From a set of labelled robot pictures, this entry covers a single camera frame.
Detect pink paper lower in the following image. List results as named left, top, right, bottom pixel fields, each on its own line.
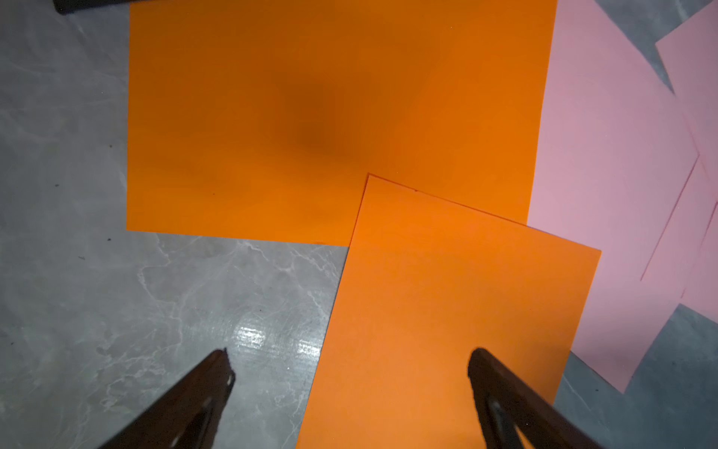
left=528, top=1, right=697, bottom=391

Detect black white chessboard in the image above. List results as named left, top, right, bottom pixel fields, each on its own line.
left=52, top=0, right=133, bottom=15

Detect orange paper front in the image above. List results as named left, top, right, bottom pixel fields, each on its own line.
left=297, top=176, right=600, bottom=448

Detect pink paper top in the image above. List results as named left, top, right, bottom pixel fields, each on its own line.
left=643, top=1, right=717, bottom=321

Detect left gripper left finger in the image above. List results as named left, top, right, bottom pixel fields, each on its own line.
left=102, top=349, right=236, bottom=448

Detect orange paper far left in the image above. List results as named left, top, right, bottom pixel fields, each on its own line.
left=127, top=1, right=557, bottom=246

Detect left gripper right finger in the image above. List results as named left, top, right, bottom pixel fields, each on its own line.
left=467, top=348, right=600, bottom=449

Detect pink paper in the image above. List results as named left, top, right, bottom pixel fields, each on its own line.
left=643, top=1, right=717, bottom=321
left=528, top=1, right=697, bottom=391

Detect orange paper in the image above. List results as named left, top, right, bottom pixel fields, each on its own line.
left=127, top=1, right=557, bottom=246
left=297, top=176, right=600, bottom=448

